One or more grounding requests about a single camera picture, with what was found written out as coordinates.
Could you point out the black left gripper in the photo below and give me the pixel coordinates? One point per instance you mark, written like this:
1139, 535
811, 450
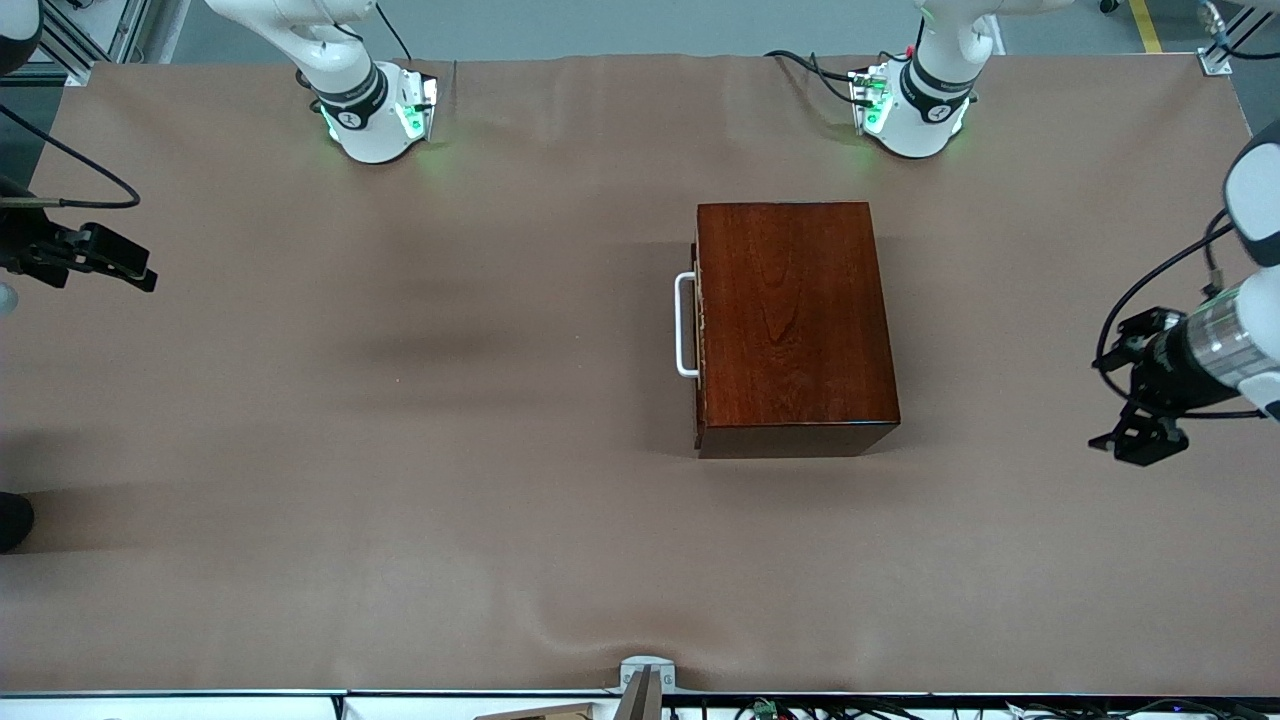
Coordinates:
1168, 375

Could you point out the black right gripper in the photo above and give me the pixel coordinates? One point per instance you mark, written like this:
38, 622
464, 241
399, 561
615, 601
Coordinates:
30, 247

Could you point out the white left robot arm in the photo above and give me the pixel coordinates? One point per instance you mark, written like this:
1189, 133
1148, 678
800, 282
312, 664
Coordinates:
930, 110

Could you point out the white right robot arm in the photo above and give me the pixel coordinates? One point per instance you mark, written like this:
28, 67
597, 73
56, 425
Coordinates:
360, 100

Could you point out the black round object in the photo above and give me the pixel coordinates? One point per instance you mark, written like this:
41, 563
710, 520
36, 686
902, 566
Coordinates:
12, 520

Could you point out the dark red-brown wooden cabinet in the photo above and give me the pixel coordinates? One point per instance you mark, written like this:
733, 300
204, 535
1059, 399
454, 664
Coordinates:
800, 330

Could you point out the table cover sheet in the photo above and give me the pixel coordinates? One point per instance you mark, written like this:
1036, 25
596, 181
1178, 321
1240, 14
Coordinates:
400, 550

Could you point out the green terminal connector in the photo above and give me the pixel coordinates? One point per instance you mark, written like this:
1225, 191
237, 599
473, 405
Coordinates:
765, 709

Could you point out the light wooden board piece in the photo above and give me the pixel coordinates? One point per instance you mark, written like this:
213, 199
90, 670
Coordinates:
550, 713

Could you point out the aluminium frame profile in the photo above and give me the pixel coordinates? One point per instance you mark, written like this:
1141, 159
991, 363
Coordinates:
1235, 45
70, 45

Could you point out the grey metal edge bracket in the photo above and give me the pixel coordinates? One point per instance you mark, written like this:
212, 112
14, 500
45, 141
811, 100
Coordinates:
640, 665

